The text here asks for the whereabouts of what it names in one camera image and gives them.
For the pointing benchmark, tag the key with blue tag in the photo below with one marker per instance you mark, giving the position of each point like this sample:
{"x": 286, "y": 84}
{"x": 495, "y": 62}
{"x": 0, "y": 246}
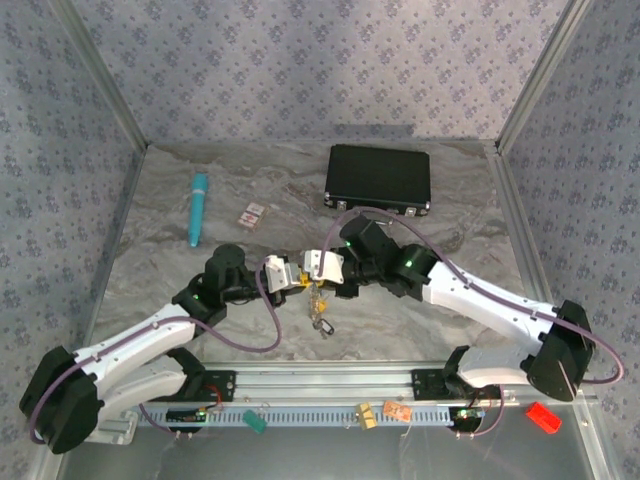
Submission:
{"x": 327, "y": 329}

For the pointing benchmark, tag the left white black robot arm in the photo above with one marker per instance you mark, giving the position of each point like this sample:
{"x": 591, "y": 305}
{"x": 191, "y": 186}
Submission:
{"x": 140, "y": 335}

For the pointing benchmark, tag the small red white card box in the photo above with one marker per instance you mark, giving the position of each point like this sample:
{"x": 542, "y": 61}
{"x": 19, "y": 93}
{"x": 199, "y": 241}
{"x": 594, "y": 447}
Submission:
{"x": 253, "y": 216}

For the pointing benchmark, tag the teal plastic pen tube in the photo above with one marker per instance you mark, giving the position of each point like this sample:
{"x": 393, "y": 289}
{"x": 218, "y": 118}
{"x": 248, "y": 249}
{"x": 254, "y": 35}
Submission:
{"x": 198, "y": 210}

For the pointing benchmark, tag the black briefcase with metal latches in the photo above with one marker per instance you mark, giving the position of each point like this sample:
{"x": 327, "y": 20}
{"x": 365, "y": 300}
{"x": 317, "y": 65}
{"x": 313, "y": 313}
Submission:
{"x": 375, "y": 172}

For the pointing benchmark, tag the tan yellow plastic tag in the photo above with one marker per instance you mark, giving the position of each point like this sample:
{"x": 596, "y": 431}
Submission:
{"x": 366, "y": 416}

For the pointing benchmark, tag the green plastic tag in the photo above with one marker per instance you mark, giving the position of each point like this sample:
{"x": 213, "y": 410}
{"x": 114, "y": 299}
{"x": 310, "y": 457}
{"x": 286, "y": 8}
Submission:
{"x": 254, "y": 421}

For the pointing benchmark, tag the left small circuit board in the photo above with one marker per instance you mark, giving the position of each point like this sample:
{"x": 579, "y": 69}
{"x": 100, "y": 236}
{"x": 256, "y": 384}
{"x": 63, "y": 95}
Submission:
{"x": 186, "y": 415}

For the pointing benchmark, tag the small circuit board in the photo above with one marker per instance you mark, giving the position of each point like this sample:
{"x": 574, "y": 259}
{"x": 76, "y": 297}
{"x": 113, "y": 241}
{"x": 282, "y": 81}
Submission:
{"x": 469, "y": 414}
{"x": 186, "y": 415}

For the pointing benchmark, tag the orange printed tag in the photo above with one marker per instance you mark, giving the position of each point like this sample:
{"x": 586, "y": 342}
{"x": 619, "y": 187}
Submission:
{"x": 397, "y": 411}

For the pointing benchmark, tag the right small circuit board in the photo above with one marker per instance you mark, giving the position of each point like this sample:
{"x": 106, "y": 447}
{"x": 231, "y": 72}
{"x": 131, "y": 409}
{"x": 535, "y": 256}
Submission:
{"x": 469, "y": 414}

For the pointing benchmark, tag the red plastic block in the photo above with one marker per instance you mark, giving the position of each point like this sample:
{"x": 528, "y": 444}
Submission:
{"x": 544, "y": 418}

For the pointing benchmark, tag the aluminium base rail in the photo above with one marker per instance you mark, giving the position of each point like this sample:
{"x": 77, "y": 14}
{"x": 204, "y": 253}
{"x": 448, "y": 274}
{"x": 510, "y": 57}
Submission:
{"x": 325, "y": 382}

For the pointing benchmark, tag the white metal bracket block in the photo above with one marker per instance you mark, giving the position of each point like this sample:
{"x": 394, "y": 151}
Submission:
{"x": 117, "y": 429}

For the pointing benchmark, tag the aluminium frame post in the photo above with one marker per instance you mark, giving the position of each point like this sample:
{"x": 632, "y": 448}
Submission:
{"x": 100, "y": 75}
{"x": 542, "y": 75}

